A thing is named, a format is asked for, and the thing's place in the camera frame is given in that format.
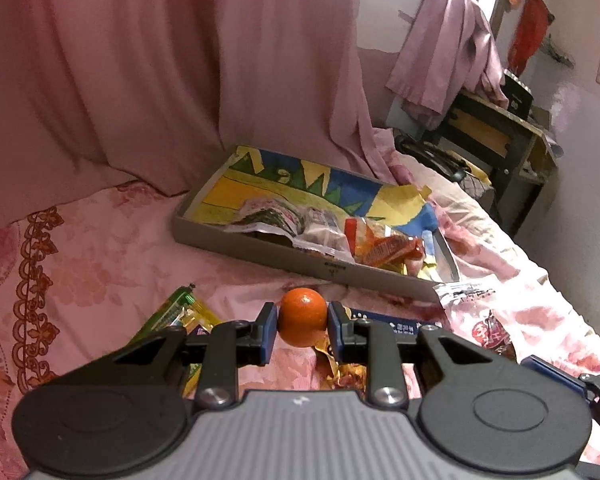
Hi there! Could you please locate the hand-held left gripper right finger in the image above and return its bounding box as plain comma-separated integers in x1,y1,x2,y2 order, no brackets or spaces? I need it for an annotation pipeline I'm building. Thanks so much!
327,300,501,408

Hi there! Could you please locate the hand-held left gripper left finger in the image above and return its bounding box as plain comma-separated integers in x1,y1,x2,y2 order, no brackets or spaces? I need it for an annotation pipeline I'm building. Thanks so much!
112,302,281,408

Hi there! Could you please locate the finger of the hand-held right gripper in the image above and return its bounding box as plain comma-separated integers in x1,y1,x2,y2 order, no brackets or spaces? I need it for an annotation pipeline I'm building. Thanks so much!
522,354,600,408

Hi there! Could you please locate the orange tangerine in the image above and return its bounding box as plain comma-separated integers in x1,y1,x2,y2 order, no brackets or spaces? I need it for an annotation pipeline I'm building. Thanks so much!
278,287,329,348

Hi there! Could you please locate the gold snack packet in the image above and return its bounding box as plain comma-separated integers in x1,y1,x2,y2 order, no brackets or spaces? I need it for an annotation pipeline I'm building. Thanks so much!
314,332,371,392

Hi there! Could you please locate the dark blue stick packet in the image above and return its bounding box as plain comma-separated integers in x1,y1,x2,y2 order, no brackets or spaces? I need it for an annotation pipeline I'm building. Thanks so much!
341,306,451,346

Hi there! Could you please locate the clear packet of dark snack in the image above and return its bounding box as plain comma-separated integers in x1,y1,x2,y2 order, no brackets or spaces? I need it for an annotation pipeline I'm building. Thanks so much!
470,310,518,361

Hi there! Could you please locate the blue yellow box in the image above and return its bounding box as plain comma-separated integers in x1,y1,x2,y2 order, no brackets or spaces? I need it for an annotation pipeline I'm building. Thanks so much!
171,145,462,305

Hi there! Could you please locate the yellow green snack bar packet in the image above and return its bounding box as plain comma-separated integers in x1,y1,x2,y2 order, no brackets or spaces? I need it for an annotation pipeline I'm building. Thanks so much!
125,284,222,396

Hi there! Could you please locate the orange clear snack packet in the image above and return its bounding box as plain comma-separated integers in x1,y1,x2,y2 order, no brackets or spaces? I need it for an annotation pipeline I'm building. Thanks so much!
344,216,427,267

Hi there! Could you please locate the large clear noodle snack packet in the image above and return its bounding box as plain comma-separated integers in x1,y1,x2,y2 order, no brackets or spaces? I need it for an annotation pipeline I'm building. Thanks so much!
290,207,357,264

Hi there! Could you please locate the green white snack packet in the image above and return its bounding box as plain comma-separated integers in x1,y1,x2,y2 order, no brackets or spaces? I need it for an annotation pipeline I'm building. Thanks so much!
224,195,308,237

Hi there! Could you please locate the white crinkled snack packet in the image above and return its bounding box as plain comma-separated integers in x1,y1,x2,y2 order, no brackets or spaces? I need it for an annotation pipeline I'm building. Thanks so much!
432,281,498,307

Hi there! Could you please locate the yellow blue printed liner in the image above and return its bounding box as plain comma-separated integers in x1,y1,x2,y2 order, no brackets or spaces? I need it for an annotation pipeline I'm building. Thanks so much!
192,146,451,281

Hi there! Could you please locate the pink floral blanket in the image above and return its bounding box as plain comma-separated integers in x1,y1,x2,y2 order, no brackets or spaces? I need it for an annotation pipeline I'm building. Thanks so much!
0,130,600,480

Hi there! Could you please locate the black mesh basket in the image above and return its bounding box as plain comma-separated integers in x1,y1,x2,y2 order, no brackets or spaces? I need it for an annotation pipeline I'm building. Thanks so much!
450,165,493,211

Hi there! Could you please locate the wooden desk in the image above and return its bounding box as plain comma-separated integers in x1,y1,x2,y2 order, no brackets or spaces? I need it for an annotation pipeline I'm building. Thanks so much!
420,87,563,241

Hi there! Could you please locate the black box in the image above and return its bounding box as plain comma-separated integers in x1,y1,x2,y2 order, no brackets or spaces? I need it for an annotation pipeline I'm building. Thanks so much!
502,71,535,121

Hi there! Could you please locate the pink curtain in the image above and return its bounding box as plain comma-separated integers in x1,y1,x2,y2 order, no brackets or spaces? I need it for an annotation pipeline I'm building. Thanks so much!
0,0,406,233

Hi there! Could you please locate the purple hanging cloth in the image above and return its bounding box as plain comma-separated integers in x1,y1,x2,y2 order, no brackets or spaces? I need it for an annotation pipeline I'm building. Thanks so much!
385,0,511,131

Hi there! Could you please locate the red hanging cloth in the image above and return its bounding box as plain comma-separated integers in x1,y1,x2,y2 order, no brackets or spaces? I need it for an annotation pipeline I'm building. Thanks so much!
507,0,551,68

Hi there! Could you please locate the metal wall rack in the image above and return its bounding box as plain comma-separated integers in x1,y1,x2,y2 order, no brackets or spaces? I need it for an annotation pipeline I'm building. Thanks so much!
545,35,576,68

